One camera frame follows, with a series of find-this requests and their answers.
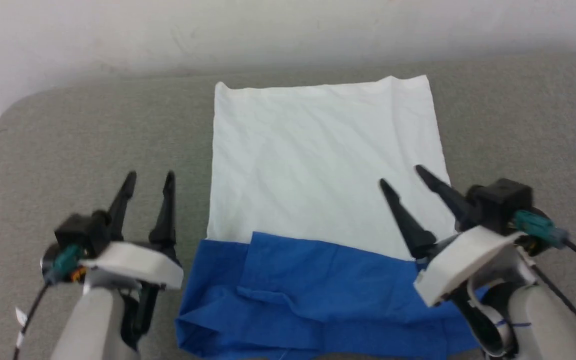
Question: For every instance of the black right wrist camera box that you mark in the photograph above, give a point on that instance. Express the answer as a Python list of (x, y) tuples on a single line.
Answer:
[(500, 202)]

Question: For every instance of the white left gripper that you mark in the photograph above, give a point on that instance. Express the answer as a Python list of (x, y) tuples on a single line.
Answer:
[(138, 262)]

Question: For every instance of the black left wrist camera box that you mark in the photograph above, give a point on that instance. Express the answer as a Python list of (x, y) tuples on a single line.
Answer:
[(83, 232)]

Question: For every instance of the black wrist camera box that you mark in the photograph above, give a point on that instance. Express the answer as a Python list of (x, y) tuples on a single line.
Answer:
[(83, 232), (500, 202)]

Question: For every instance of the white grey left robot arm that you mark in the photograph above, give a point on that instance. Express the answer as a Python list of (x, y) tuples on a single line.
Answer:
[(88, 325)]

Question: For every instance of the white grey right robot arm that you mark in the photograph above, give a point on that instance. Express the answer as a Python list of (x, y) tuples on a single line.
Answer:
[(543, 325)]

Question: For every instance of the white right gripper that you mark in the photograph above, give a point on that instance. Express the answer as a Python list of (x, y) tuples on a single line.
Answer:
[(463, 260)]

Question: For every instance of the white and blue garment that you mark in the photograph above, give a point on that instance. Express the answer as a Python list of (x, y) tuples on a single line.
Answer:
[(318, 160)]

